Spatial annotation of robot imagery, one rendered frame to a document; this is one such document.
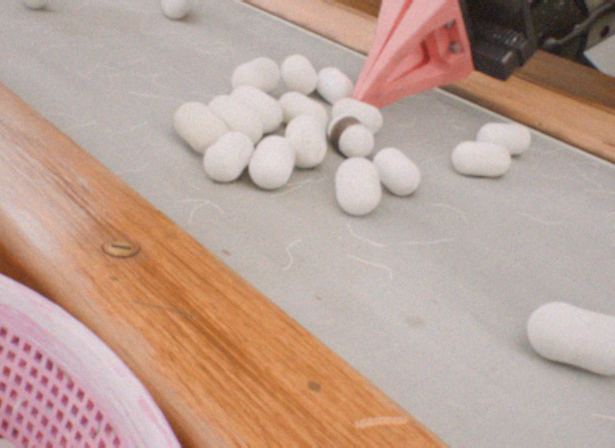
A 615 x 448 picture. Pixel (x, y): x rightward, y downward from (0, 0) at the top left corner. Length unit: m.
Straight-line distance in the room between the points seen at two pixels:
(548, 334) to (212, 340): 0.12
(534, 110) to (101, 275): 0.36
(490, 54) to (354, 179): 0.17
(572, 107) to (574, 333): 0.27
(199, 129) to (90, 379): 0.19
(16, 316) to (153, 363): 0.04
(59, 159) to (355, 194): 0.12
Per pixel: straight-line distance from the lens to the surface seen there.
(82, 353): 0.20
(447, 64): 0.47
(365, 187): 0.33
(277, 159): 0.34
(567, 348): 0.27
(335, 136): 0.39
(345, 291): 0.28
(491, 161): 0.40
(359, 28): 0.62
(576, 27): 0.84
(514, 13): 0.44
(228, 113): 0.38
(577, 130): 0.50
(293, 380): 0.20
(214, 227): 0.31
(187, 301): 0.22
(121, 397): 0.18
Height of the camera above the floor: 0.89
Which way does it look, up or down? 28 degrees down
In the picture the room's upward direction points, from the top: 11 degrees clockwise
